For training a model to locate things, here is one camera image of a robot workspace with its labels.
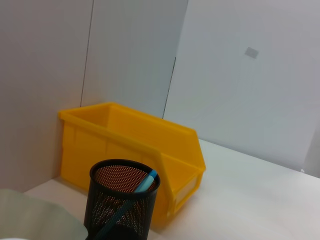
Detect green glass fruit plate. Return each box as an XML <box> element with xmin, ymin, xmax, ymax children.
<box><xmin>0</xmin><ymin>188</ymin><xmax>89</xmax><ymax>240</ymax></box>

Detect blue scissors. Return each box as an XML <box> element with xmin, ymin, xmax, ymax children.
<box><xmin>94</xmin><ymin>169</ymin><xmax>159</xmax><ymax>240</ymax></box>

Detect black mesh pen holder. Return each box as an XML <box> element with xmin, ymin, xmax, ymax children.
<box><xmin>83</xmin><ymin>159</ymin><xmax>162</xmax><ymax>240</ymax></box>

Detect yellow plastic bin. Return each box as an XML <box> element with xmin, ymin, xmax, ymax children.
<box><xmin>58</xmin><ymin>101</ymin><xmax>207</xmax><ymax>230</ymax></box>

